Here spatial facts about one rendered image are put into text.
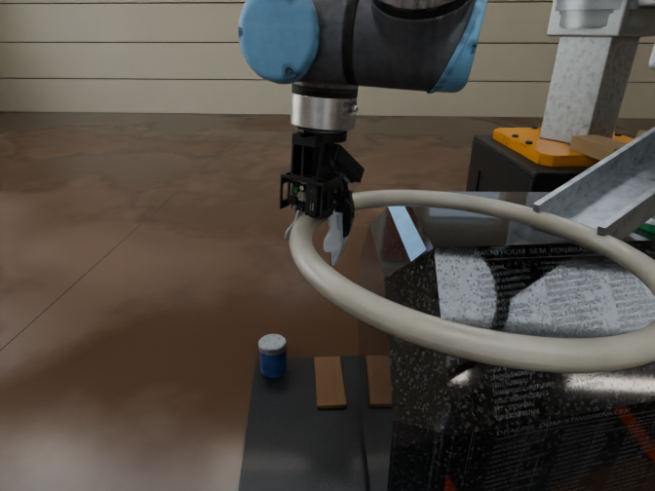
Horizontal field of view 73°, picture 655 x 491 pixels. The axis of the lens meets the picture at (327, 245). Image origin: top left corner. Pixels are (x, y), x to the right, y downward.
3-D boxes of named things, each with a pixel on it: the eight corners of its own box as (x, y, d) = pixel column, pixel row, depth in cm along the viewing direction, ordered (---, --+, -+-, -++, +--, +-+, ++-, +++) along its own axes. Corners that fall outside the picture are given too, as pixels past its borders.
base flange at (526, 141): (488, 136, 199) (490, 126, 197) (595, 135, 202) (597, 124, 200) (542, 168, 155) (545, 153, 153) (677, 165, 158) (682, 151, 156)
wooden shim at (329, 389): (314, 359, 174) (314, 357, 173) (339, 358, 174) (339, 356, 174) (317, 409, 151) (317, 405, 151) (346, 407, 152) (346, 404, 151)
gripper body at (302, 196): (277, 212, 65) (279, 129, 60) (307, 198, 72) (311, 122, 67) (323, 224, 62) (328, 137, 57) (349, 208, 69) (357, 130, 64)
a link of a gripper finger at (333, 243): (317, 276, 68) (309, 217, 65) (334, 262, 73) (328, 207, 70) (334, 278, 66) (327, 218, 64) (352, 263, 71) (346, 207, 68)
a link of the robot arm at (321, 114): (312, 89, 67) (371, 96, 63) (310, 123, 69) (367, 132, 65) (278, 92, 59) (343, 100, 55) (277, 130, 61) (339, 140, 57)
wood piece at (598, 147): (568, 149, 162) (572, 135, 160) (592, 148, 164) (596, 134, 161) (610, 164, 144) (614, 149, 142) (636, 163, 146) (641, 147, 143)
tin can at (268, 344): (291, 365, 171) (290, 337, 165) (278, 382, 163) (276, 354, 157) (270, 358, 175) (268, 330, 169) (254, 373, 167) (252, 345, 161)
